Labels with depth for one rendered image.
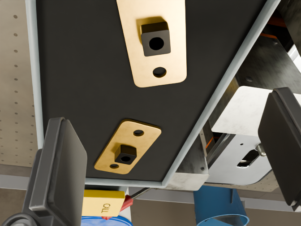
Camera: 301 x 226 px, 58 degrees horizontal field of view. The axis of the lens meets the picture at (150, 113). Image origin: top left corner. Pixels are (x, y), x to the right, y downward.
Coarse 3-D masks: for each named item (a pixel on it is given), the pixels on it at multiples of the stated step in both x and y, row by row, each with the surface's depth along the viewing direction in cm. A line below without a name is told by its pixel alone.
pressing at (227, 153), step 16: (288, 48) 39; (224, 144) 55; (256, 144) 57; (208, 160) 60; (224, 160) 60; (240, 160) 61; (256, 160) 61; (224, 176) 66; (240, 176) 67; (256, 176) 67
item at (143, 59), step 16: (128, 0) 15; (144, 0) 15; (160, 0) 15; (176, 0) 15; (128, 16) 16; (144, 16) 16; (160, 16) 16; (176, 16) 16; (128, 32) 17; (144, 32) 16; (160, 32) 16; (176, 32) 17; (128, 48) 17; (144, 48) 16; (160, 48) 17; (176, 48) 18; (144, 64) 18; (160, 64) 19; (176, 64) 19; (144, 80) 20; (160, 80) 20; (176, 80) 20
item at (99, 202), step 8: (88, 192) 34; (96, 192) 34; (104, 192) 35; (112, 192) 35; (120, 192) 35; (88, 200) 34; (96, 200) 34; (104, 200) 35; (112, 200) 35; (120, 200) 35; (88, 208) 36; (96, 208) 36; (104, 208) 36; (112, 208) 36; (120, 208) 37; (112, 216) 39
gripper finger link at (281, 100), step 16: (272, 96) 11; (288, 96) 10; (272, 112) 11; (288, 112) 10; (272, 128) 11; (288, 128) 10; (272, 144) 11; (288, 144) 10; (272, 160) 12; (288, 160) 10; (288, 176) 10; (288, 192) 10
